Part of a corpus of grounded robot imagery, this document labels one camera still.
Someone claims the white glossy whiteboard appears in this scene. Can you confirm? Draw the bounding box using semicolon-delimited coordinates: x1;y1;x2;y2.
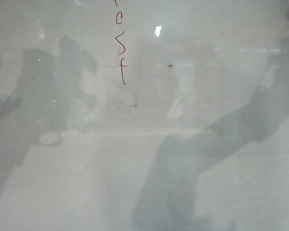
0;0;289;231

